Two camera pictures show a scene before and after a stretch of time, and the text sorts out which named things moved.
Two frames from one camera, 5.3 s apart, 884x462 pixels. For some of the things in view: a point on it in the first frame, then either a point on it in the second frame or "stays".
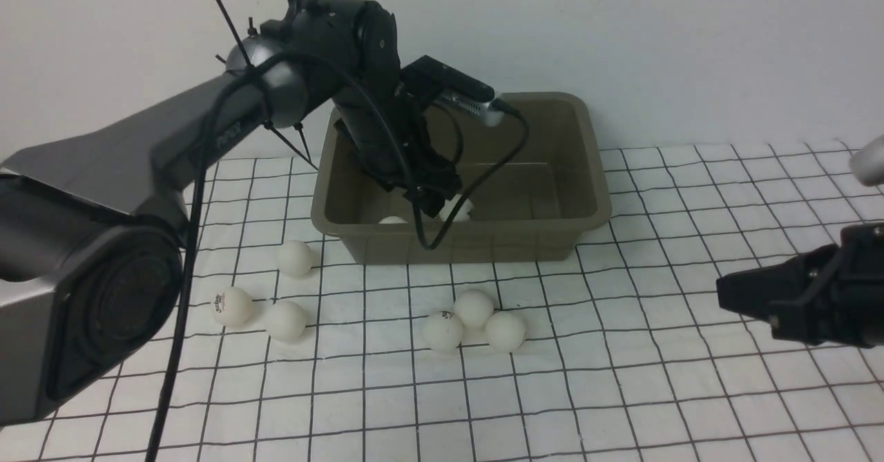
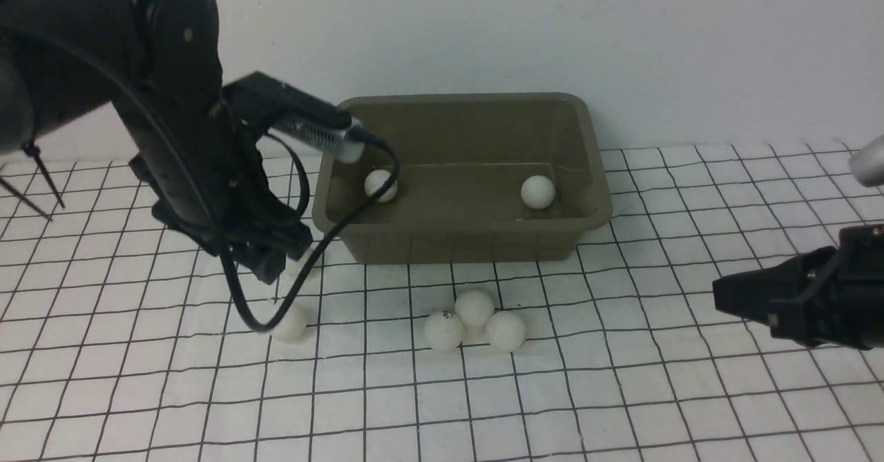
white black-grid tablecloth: x=280 y=351 stays
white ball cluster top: x=462 y=215 -> x=538 y=192
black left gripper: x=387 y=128 -> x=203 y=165
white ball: x=505 y=331 stays
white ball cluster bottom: x=392 y=219 -> x=374 y=179
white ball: x=474 y=307 stays
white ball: x=445 y=331 stays
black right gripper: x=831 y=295 stays
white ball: x=295 y=258 stays
